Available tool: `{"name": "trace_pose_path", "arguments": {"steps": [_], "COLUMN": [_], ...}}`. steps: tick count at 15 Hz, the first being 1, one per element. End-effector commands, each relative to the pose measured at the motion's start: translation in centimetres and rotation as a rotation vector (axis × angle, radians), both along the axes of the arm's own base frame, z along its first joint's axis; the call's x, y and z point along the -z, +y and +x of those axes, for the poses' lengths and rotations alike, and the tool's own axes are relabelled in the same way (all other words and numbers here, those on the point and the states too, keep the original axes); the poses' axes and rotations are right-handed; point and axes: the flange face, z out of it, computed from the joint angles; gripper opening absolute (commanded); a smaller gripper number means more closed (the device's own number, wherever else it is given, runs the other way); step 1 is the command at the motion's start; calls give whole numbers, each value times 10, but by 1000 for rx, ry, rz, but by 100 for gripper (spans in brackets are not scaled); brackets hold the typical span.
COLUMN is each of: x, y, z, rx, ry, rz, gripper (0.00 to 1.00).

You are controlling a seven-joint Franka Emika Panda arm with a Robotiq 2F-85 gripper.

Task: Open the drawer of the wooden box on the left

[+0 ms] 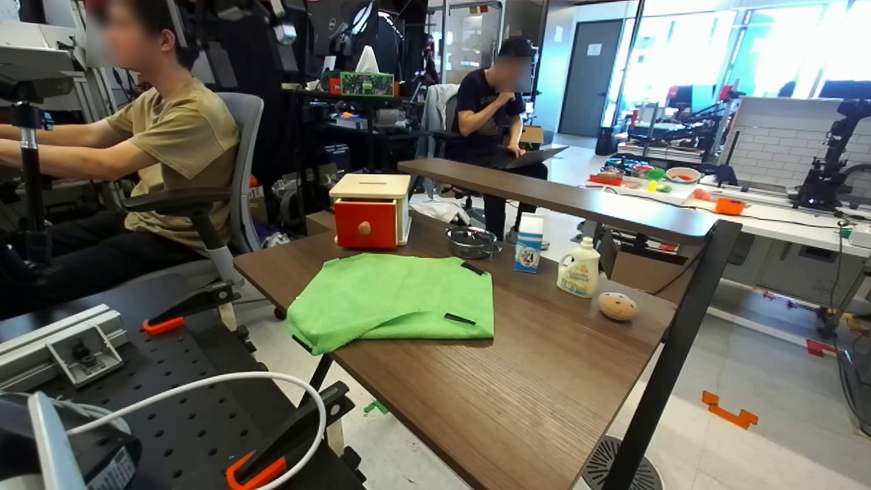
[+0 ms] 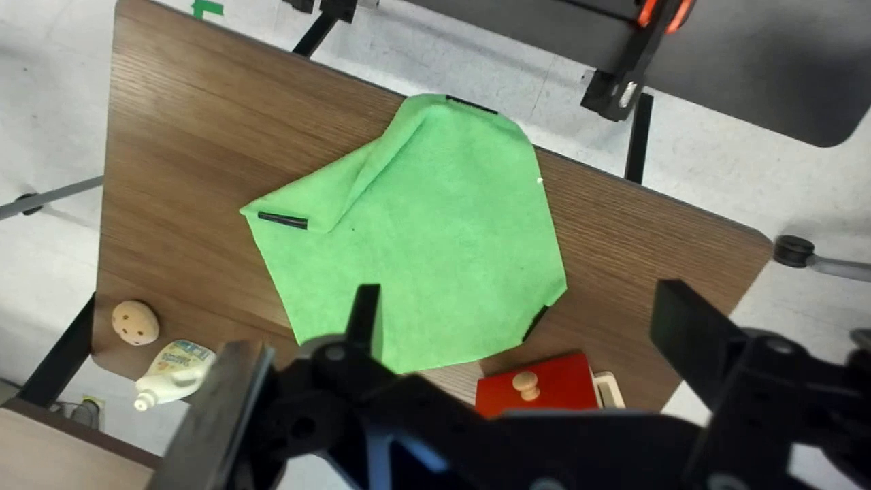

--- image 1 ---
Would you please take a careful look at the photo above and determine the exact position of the clear bottle with blue label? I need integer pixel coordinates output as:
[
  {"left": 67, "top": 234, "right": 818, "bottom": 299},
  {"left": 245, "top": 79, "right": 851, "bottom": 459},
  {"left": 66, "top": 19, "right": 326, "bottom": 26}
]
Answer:
[{"left": 512, "top": 214, "right": 549, "bottom": 279}]

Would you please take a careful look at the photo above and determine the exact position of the orange clamp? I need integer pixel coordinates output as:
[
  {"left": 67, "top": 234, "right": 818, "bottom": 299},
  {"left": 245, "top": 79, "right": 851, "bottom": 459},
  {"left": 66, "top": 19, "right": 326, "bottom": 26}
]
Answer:
[
  {"left": 222, "top": 450, "right": 290, "bottom": 490},
  {"left": 139, "top": 313, "right": 190, "bottom": 340}
]

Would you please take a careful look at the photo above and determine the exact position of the white cable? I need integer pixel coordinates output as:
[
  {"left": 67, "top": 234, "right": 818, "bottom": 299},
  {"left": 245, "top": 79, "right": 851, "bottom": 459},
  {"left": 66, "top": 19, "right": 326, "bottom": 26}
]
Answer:
[{"left": 63, "top": 367, "right": 328, "bottom": 490}]

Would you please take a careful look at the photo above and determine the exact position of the black camera stand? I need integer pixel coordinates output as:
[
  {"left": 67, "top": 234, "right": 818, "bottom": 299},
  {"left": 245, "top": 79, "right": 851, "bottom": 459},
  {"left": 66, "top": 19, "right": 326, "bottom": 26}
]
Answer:
[{"left": 0, "top": 77, "right": 60, "bottom": 275}]

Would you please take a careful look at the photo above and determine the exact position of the brown potato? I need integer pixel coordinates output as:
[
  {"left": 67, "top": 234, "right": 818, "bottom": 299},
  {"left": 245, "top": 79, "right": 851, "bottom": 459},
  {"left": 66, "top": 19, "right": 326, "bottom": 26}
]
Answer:
[{"left": 595, "top": 290, "right": 643, "bottom": 328}]

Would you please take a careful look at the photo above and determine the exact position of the person in black shirt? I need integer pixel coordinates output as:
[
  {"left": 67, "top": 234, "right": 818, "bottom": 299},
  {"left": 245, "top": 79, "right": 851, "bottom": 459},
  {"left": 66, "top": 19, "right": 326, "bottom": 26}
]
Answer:
[{"left": 445, "top": 35, "right": 552, "bottom": 242}]

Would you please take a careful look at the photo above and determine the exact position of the orange floor bracket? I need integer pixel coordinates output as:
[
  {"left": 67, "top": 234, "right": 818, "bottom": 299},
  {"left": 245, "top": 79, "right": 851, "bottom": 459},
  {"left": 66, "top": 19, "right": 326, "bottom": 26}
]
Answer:
[{"left": 700, "top": 391, "right": 763, "bottom": 434}]

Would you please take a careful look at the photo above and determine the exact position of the wooden drawer with red front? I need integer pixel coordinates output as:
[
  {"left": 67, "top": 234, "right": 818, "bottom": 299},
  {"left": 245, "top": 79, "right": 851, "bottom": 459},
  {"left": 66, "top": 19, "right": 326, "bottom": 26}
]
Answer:
[{"left": 332, "top": 199, "right": 403, "bottom": 254}]

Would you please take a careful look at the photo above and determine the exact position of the grey mesh office chair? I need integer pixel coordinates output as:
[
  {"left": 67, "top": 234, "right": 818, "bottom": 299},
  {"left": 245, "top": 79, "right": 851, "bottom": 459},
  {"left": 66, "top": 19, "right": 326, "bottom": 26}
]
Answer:
[{"left": 119, "top": 90, "right": 293, "bottom": 332}]

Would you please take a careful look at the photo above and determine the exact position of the aluminium rail bracket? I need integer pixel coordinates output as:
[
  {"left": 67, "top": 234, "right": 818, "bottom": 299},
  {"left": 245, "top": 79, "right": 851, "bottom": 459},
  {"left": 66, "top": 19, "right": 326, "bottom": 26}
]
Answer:
[{"left": 0, "top": 302, "right": 131, "bottom": 396}]

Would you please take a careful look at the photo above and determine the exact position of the black perforated mounting board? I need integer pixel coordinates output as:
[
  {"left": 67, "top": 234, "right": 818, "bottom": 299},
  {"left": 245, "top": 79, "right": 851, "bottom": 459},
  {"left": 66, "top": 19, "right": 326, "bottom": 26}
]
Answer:
[{"left": 0, "top": 302, "right": 368, "bottom": 490}]

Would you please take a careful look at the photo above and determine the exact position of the white pegboard panel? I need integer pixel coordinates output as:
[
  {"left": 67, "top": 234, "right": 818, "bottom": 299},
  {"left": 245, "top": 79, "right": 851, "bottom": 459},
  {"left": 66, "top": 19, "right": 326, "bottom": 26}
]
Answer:
[{"left": 723, "top": 94, "right": 851, "bottom": 195}]

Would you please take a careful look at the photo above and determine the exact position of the red block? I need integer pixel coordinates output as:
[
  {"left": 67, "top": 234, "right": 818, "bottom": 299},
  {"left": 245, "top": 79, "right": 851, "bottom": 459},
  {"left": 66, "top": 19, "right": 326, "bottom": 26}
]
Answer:
[{"left": 584, "top": 169, "right": 625, "bottom": 192}]

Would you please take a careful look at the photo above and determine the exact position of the light wooden box with slot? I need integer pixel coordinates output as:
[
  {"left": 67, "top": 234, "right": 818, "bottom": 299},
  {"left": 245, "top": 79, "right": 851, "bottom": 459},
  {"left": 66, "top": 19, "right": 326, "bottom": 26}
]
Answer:
[{"left": 326, "top": 173, "right": 417, "bottom": 254}]

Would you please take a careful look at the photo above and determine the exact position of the grey door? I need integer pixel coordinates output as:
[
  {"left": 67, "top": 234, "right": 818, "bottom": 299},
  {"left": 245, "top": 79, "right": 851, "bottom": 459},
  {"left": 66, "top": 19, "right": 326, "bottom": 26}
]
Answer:
[{"left": 558, "top": 16, "right": 628, "bottom": 140}]

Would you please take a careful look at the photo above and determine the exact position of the pale yellow soap bottle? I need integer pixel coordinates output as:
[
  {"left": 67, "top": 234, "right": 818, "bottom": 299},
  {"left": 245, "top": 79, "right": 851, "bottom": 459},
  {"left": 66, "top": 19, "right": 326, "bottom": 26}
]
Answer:
[{"left": 556, "top": 237, "right": 605, "bottom": 302}]

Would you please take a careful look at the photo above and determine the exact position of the dark desk with black legs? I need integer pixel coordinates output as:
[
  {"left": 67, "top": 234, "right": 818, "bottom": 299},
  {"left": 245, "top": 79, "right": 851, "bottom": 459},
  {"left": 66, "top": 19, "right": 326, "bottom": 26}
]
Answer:
[{"left": 394, "top": 156, "right": 745, "bottom": 490}]

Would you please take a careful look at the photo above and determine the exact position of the red floor marker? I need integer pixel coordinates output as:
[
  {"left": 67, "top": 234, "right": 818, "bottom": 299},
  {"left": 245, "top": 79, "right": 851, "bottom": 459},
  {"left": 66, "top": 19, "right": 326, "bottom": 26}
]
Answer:
[{"left": 803, "top": 335, "right": 843, "bottom": 363}]

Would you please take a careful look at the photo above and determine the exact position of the green cloth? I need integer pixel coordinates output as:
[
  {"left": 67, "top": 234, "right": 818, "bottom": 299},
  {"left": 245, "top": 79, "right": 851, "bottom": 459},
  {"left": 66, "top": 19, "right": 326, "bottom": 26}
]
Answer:
[{"left": 283, "top": 254, "right": 498, "bottom": 361}]

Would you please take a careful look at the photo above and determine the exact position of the person in tan shirt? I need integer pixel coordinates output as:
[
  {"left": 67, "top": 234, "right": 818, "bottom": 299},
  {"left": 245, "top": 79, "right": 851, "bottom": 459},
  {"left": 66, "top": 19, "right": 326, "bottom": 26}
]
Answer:
[{"left": 0, "top": 0, "right": 245, "bottom": 316}]

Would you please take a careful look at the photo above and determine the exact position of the green box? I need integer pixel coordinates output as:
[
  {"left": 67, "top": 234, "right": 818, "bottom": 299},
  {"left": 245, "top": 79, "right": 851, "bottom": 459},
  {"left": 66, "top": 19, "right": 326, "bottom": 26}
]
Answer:
[{"left": 338, "top": 68, "right": 401, "bottom": 102}]

